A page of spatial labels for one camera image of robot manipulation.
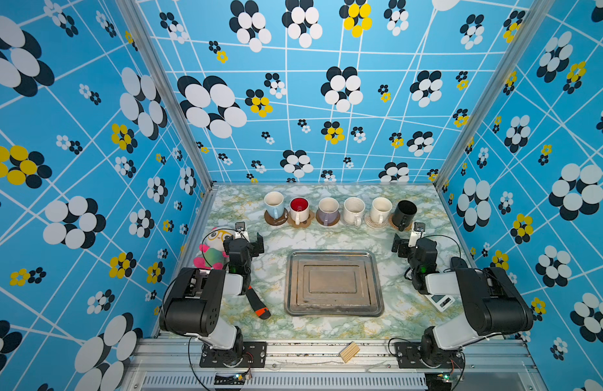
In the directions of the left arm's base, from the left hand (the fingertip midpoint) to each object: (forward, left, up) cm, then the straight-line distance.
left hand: (248, 233), depth 93 cm
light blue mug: (+13, -10, +3) cm, 16 cm away
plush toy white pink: (-8, +13, -3) cm, 16 cm away
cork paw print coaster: (+9, -21, -7) cm, 23 cm away
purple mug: (+14, -32, -3) cm, 35 cm away
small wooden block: (-39, -36, -7) cm, 54 cm away
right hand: (0, -64, -1) cm, 64 cm away
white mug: (+14, -43, -2) cm, 46 cm away
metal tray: (-16, -33, -9) cm, 38 cm away
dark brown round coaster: (+10, -10, -6) cm, 16 cm away
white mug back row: (+11, -53, +1) cm, 54 cm away
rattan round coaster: (+11, -59, -6) cm, 61 cm away
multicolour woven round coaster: (+9, -52, -7) cm, 53 cm away
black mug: (+8, -62, +2) cm, 63 cm away
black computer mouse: (-9, -80, -5) cm, 81 cm away
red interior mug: (+14, -19, -3) cm, 24 cm away
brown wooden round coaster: (+10, -28, -7) cm, 31 cm away
